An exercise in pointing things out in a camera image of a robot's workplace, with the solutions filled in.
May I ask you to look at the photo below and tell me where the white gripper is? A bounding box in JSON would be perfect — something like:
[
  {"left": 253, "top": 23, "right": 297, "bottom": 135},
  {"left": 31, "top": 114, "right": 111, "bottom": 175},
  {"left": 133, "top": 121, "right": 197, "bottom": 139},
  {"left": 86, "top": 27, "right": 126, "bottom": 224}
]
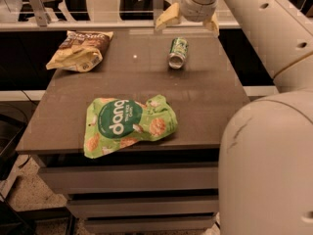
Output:
[{"left": 155, "top": 0, "right": 219, "bottom": 37}]

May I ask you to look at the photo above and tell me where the green soda can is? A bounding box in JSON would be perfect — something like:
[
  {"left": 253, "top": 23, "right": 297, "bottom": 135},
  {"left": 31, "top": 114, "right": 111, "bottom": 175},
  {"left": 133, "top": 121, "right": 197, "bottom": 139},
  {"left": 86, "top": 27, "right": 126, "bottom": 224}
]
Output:
[{"left": 168, "top": 37, "right": 189, "bottom": 69}]

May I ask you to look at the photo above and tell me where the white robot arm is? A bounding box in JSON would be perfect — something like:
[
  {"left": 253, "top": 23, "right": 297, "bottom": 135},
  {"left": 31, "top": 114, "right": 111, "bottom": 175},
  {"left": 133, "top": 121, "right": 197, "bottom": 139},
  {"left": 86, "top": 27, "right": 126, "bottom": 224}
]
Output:
[{"left": 180, "top": 0, "right": 313, "bottom": 235}]

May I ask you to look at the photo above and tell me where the black office chair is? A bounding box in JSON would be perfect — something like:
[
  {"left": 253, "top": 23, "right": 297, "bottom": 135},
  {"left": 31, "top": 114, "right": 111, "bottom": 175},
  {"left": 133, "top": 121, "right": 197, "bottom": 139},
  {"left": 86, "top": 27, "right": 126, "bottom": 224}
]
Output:
[{"left": 117, "top": 0, "right": 179, "bottom": 22}]

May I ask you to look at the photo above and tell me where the yellow brown chips bag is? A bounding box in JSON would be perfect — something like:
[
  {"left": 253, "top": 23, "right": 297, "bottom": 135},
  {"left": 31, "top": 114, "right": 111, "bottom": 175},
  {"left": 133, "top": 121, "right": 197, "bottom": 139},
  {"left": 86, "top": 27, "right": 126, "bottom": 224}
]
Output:
[{"left": 46, "top": 30, "right": 113, "bottom": 72}]

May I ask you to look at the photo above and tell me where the green dang chips bag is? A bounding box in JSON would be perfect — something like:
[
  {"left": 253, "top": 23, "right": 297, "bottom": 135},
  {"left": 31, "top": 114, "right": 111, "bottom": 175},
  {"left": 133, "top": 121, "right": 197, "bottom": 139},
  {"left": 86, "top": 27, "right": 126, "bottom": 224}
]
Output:
[{"left": 83, "top": 95, "right": 178, "bottom": 159}]

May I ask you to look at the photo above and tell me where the grey drawer cabinet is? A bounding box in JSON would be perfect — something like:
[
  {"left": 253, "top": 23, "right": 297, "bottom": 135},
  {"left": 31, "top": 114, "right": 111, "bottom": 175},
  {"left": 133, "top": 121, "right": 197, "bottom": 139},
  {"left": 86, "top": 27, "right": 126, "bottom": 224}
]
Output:
[{"left": 18, "top": 29, "right": 247, "bottom": 235}]

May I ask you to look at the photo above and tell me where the glass partition railing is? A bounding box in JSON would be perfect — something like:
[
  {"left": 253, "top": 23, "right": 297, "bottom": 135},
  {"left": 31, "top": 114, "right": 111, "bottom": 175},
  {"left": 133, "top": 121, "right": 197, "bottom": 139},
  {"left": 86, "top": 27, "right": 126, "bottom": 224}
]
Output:
[{"left": 0, "top": 0, "right": 240, "bottom": 31}]

